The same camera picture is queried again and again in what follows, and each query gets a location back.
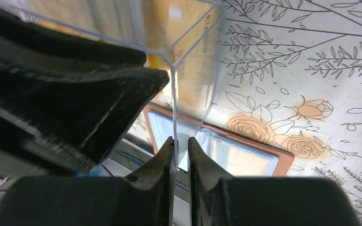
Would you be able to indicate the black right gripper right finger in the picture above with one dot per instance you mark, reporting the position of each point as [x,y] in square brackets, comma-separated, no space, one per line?
[218,198]

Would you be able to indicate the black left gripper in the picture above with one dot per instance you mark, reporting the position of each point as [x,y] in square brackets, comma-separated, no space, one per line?
[67,102]

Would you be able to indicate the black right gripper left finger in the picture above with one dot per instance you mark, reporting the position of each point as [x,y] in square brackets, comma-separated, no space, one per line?
[142,198]

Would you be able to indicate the tan leather card holder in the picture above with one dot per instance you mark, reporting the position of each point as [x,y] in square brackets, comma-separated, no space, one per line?
[215,142]

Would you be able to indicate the clear acrylic card box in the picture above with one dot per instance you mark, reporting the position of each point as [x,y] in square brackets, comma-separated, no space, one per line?
[75,74]

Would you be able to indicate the yellow credit cards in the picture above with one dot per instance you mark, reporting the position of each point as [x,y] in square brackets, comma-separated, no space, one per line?
[178,36]

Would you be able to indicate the floral patterned table mat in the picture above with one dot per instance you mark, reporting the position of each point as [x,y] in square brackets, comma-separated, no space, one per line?
[290,76]

